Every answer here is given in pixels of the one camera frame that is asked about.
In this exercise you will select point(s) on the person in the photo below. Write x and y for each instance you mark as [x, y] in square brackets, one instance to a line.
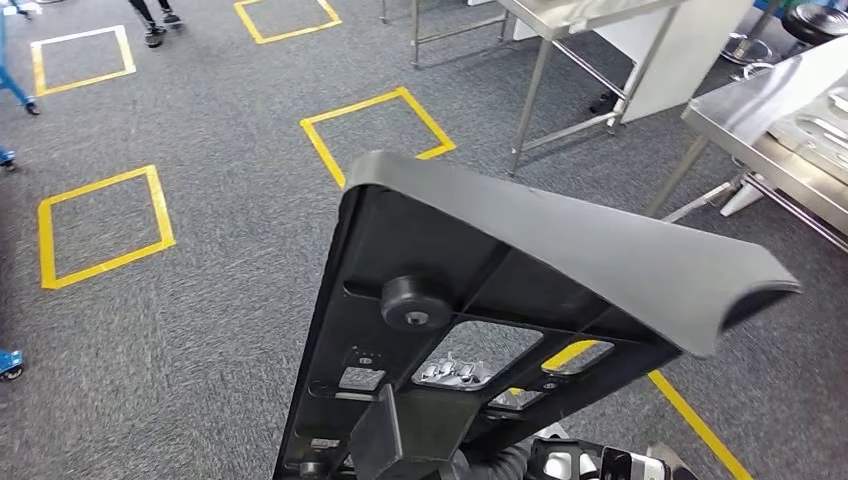
[154, 30]

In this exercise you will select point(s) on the white board panel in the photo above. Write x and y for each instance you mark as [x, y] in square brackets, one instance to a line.
[682, 60]

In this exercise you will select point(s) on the black plastic plate holder part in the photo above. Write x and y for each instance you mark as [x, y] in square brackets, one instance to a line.
[530, 225]

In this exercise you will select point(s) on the black round stool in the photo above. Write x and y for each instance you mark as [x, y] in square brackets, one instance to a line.
[818, 23]

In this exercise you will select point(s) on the stainless steel table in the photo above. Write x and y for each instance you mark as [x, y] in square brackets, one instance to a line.
[550, 16]

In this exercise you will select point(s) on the stainless steel workbench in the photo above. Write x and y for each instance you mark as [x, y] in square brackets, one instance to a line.
[729, 122]

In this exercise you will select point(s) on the aluminium machined plate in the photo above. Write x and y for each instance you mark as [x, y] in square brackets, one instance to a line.
[821, 139]

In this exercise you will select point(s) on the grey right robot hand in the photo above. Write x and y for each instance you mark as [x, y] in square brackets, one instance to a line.
[457, 374]

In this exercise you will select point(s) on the steel table frame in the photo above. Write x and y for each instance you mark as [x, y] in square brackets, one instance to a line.
[415, 33]

